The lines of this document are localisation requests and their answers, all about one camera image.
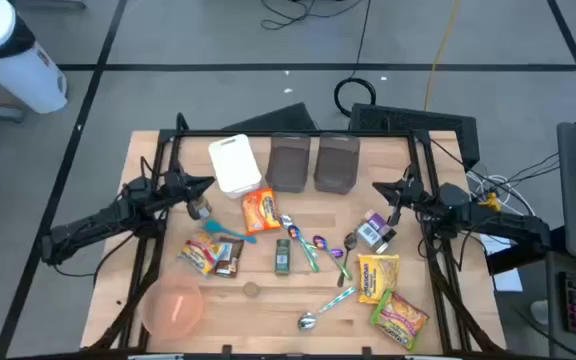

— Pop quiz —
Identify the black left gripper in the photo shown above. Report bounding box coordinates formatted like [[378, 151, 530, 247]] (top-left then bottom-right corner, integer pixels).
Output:
[[160, 169, 217, 202]]

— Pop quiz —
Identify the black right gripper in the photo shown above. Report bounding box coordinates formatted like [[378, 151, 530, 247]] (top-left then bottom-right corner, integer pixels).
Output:
[[371, 175, 427, 207]]

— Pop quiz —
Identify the teal plastic spoon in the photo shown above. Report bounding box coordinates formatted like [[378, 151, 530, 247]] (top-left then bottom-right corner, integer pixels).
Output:
[[202, 219, 258, 245]]

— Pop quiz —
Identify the yellow red ramen packet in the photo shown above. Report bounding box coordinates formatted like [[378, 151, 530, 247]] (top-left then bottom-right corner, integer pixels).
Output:
[[176, 228, 225, 279]]

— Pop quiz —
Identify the orange ramen noodle packet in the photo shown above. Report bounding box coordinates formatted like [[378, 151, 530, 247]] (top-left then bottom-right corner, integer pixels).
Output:
[[240, 187, 282, 236]]

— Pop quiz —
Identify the brown snack bar packet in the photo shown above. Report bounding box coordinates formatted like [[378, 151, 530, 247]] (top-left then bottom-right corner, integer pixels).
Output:
[[213, 235, 245, 279]]

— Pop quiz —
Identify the small purple iridescent spoon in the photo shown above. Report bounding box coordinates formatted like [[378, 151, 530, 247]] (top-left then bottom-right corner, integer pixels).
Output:
[[310, 243, 345, 260]]

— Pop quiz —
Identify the iridescent spoon green handle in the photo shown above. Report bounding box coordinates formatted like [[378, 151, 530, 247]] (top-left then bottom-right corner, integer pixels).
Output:
[[287, 225, 321, 274], [312, 235, 354, 282]]

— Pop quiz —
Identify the green spice jar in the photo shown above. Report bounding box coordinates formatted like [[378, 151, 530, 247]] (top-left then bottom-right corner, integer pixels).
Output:
[[274, 238, 292, 277]]

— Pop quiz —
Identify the silver spoon teal striped handle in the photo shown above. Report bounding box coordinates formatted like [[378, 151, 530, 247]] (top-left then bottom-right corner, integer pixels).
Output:
[[296, 286, 357, 332], [278, 213, 320, 260]]

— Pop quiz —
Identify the white plastic bin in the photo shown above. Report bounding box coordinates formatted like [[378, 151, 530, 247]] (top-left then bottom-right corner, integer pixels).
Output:
[[207, 133, 263, 200]]

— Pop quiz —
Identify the large purple-lid spice jar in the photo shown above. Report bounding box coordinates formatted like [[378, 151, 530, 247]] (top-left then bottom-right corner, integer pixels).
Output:
[[355, 209, 398, 255]]

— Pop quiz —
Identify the translucent grey plastic bin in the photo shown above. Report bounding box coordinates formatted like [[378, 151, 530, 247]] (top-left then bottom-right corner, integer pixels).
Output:
[[312, 132, 362, 195], [265, 132, 312, 194]]

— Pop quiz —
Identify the plain dark silver spoon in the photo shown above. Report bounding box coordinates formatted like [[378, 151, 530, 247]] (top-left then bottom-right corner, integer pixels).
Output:
[[336, 232, 359, 288]]

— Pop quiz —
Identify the black mesh computer case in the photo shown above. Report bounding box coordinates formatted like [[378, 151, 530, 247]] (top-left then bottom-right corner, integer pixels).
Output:
[[348, 102, 481, 170]]

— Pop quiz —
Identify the yellow ramen noodle packet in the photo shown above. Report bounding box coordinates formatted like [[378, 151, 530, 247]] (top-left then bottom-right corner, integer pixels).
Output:
[[356, 253, 401, 305]]

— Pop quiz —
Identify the black wedge-shaped box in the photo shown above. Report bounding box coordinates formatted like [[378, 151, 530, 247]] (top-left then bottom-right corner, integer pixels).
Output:
[[222, 102, 319, 133]]

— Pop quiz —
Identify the pink translucent plastic bowl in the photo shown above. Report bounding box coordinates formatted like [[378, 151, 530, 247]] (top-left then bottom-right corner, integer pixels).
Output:
[[137, 273, 205, 340]]

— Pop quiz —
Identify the green-edged ramen noodle packet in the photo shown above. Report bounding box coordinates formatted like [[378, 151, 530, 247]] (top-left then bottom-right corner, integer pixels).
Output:
[[369, 289, 430, 352]]

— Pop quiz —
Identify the white paper sheet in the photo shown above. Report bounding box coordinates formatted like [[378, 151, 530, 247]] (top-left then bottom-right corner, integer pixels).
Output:
[[480, 232, 524, 294]]

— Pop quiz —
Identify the white computer mouse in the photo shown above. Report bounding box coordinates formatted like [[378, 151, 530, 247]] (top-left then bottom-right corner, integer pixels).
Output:
[[530, 298, 551, 326]]

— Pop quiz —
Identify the white trash can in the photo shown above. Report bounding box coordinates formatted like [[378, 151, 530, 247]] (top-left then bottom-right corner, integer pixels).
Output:
[[0, 0, 69, 115]]

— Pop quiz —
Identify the black metal table frame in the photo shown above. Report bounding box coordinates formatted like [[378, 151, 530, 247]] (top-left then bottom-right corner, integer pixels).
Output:
[[86, 112, 508, 360]]

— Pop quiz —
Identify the yellow cable connector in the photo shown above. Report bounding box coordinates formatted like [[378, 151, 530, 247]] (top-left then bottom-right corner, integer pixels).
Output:
[[478, 192, 503, 214]]

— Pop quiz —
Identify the black coiled floor cable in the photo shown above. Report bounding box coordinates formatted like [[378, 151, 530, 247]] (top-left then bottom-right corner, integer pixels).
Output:
[[333, 0, 377, 119]]

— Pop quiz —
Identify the white cable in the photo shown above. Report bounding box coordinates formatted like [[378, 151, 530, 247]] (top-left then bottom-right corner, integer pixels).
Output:
[[467, 169, 537, 221]]

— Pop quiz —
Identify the yellow cable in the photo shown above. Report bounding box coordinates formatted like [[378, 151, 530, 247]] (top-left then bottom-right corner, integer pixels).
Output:
[[422, 0, 462, 112]]

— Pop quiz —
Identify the loose black floor cable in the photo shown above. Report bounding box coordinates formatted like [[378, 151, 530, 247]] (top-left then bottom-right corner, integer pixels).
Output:
[[260, 0, 369, 31]]

